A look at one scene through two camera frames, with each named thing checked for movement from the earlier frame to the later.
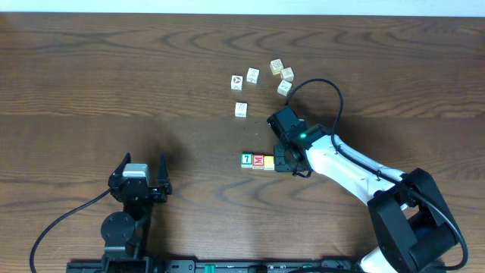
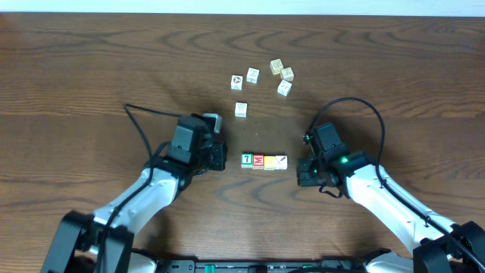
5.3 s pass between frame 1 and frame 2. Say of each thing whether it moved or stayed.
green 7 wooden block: stayed
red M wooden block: stayed
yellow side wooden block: stayed
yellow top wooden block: stayed
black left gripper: moved
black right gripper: moved
